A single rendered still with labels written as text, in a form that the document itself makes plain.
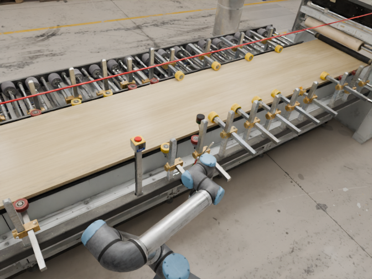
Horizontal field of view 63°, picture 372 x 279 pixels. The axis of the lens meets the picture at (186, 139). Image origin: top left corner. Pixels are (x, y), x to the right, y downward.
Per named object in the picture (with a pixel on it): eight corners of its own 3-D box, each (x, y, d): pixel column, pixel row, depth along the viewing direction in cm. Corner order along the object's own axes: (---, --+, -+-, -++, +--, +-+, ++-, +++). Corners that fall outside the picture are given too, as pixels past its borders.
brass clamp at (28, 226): (41, 230, 177) (39, 226, 173) (15, 241, 170) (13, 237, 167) (37, 222, 180) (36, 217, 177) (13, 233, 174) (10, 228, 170)
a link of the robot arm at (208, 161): (195, 158, 162) (207, 149, 168) (192, 173, 170) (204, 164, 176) (208, 168, 158) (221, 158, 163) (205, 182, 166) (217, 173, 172)
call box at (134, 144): (145, 150, 185) (145, 141, 180) (135, 154, 182) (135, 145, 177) (140, 143, 189) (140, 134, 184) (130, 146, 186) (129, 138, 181)
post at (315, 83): (300, 123, 300) (319, 82, 268) (298, 124, 299) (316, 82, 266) (297, 121, 302) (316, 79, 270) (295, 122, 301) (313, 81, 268)
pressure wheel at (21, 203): (14, 217, 182) (9, 206, 174) (23, 207, 188) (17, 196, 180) (26, 221, 181) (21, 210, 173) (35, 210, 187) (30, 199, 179)
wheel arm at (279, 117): (300, 133, 246) (301, 130, 243) (297, 135, 244) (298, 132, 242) (257, 101, 274) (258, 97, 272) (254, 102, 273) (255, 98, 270)
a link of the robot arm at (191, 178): (196, 184, 150) (212, 171, 157) (179, 170, 155) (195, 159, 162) (194, 195, 156) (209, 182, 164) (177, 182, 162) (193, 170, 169)
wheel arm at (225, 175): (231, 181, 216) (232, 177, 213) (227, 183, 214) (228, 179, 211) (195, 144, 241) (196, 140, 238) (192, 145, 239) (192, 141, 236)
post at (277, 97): (265, 139, 276) (281, 95, 244) (262, 140, 275) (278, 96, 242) (262, 137, 278) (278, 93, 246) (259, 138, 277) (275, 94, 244)
